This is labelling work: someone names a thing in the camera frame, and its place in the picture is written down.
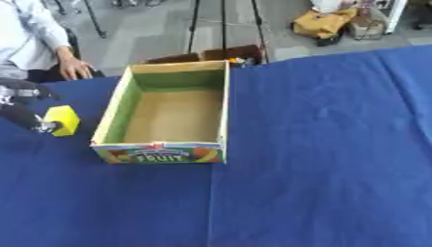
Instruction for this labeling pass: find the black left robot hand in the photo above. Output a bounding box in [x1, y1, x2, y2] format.
[0, 77, 65, 135]

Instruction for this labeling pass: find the yellow block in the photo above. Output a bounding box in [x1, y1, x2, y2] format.
[41, 104, 83, 138]

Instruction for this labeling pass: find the open cardboard box green inside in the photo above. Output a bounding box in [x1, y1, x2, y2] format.
[89, 60, 231, 165]

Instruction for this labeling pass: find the brown cardboard box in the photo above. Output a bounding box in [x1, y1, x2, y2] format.
[143, 44, 265, 68]

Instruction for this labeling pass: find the black chair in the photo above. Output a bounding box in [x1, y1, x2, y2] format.
[25, 27, 107, 83]

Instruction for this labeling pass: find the person's hand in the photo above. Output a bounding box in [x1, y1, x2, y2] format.
[55, 56, 96, 82]

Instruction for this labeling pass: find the person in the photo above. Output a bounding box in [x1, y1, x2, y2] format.
[0, 0, 96, 82]

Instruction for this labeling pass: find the black stand leg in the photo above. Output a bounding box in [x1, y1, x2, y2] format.
[82, 0, 108, 40]

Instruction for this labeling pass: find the black tripod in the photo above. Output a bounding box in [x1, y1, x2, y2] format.
[185, 0, 272, 65]

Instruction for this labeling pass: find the yellow bag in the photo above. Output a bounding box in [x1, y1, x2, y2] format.
[290, 7, 360, 41]

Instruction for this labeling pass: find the white furniture leg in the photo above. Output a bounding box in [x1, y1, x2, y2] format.
[383, 0, 409, 35]

